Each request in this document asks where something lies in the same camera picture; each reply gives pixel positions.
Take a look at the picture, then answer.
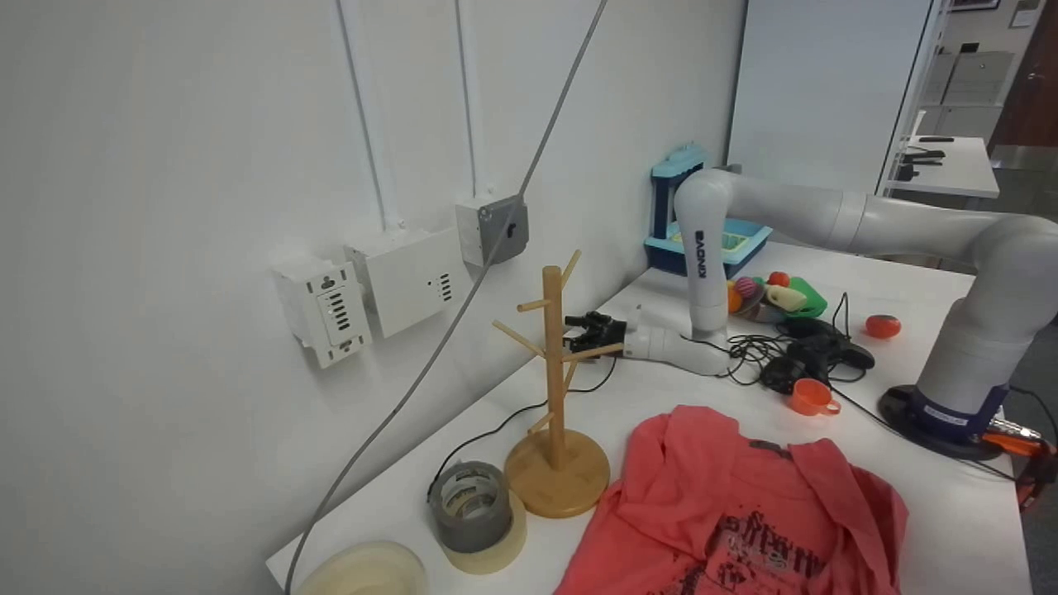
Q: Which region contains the coral red printed sweatshirt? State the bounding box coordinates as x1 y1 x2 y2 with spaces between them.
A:
556 406 911 595

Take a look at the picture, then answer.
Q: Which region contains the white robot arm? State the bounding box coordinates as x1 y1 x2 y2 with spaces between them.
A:
624 168 1058 416

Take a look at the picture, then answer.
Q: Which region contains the blue plastic dish rack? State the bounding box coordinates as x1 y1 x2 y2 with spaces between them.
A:
641 138 773 277

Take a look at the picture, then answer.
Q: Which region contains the wooden mug tree stand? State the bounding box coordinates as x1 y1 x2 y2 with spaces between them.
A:
498 259 613 520

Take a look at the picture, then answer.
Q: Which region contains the green toy food basket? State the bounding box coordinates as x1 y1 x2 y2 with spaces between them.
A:
729 270 828 322

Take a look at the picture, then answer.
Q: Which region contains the black game controller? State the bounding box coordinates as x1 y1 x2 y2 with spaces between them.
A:
761 319 878 394

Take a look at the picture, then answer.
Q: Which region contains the small orange plastic cup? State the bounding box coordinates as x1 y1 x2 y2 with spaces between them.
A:
790 377 841 416

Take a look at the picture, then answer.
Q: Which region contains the small red round object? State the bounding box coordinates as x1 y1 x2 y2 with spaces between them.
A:
865 314 902 340

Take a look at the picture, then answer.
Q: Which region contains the grey hanging wall cable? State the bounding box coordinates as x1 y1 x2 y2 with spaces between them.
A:
278 0 613 595

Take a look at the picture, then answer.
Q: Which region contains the grey wall junction box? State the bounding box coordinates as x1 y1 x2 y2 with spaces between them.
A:
458 194 528 268

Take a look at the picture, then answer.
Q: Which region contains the white wall outlet box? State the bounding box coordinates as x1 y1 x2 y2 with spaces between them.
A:
348 230 459 336

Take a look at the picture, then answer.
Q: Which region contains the white wall power box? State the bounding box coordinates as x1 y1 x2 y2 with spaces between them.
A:
273 259 372 371

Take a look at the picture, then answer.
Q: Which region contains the grey duct tape roll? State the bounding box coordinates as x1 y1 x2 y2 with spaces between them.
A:
426 464 512 551

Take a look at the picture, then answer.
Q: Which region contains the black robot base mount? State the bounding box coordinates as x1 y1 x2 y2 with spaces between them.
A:
878 385 1041 460

